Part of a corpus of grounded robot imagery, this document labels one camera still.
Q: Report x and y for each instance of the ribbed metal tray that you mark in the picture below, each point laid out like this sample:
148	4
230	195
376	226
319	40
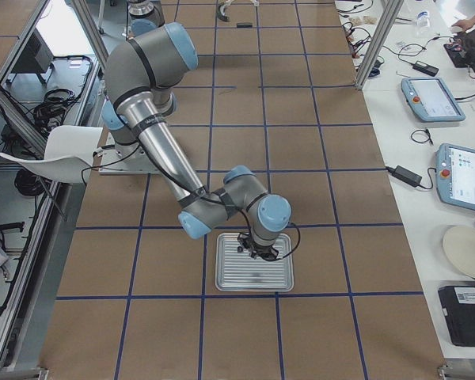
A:
236	271

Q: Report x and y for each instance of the white plastic chair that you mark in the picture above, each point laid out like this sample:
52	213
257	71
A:
68	154

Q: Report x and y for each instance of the beige round plate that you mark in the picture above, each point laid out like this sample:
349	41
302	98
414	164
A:
459	247

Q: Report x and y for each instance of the aluminium frame post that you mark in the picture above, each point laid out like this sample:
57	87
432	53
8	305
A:
382	30

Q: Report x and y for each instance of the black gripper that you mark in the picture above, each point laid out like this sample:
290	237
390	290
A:
266	252

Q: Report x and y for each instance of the black laptop with label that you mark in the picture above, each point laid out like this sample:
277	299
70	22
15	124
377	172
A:
458	306

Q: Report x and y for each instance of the far blue teach pendant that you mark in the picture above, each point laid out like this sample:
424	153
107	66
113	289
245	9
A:
430	100

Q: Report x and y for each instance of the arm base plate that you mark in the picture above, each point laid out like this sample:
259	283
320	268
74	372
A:
126	156

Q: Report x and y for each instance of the clear plastic bottle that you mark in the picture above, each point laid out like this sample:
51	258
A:
423	23

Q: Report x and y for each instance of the near black power adapter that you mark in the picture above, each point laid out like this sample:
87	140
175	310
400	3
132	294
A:
405	175

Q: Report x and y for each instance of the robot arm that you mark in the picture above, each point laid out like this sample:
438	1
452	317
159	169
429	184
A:
150	10
136	72

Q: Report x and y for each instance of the near blue teach pendant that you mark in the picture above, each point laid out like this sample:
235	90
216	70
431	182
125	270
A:
455	175

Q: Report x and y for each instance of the black power adapter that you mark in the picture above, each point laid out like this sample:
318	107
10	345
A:
405	175
425	68

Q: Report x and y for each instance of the blue teach pendant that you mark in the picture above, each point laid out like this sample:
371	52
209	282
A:
430	100
455	175

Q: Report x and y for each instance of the far black power adapter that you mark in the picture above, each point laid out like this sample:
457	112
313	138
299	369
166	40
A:
425	68

